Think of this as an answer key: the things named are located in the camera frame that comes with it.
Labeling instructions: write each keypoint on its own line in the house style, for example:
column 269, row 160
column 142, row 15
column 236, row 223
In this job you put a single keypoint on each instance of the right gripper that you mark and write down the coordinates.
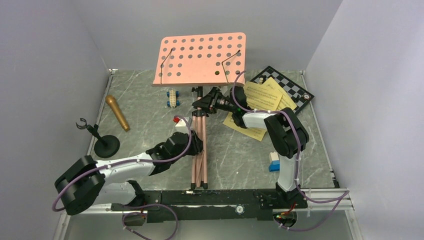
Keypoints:
column 205, row 103

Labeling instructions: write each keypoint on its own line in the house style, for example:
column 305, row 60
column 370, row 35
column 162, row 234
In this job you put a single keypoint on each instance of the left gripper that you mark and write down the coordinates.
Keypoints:
column 197, row 144

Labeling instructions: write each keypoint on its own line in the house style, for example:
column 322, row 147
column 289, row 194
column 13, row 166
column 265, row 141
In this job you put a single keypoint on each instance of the pink music stand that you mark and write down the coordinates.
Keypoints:
column 204, row 62

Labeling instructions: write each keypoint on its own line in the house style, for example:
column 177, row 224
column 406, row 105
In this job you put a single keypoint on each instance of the yellow sheet music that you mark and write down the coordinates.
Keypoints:
column 258, row 97
column 285, row 101

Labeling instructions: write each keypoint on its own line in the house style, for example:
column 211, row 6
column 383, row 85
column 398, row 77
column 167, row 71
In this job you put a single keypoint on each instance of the black microphone stand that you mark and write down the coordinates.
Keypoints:
column 106, row 146

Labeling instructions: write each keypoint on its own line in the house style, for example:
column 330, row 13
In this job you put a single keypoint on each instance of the gold microphone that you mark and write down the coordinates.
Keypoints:
column 114, row 106

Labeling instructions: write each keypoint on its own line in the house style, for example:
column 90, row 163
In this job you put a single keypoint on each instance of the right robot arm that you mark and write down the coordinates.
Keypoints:
column 288, row 136

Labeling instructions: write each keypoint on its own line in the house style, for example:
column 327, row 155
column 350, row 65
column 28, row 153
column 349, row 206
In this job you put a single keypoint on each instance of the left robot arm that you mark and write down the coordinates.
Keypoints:
column 90, row 182

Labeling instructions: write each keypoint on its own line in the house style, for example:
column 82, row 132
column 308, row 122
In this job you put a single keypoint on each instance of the beige blue toy car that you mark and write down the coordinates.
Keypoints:
column 173, row 101

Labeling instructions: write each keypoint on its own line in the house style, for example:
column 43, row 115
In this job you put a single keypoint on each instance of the blue white toy block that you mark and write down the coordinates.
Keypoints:
column 274, row 165

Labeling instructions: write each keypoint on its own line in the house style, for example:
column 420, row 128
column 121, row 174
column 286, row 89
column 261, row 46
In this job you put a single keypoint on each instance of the black chess piece right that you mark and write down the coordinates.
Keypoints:
column 297, row 98

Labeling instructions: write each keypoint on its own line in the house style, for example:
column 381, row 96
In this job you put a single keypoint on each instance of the black white chessboard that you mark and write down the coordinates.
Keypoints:
column 292, row 88

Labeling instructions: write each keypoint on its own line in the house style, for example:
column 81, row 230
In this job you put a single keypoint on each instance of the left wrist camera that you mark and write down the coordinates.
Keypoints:
column 182, row 125

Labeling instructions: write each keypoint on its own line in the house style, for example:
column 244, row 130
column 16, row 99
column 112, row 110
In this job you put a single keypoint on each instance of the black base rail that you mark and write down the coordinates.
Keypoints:
column 259, row 204

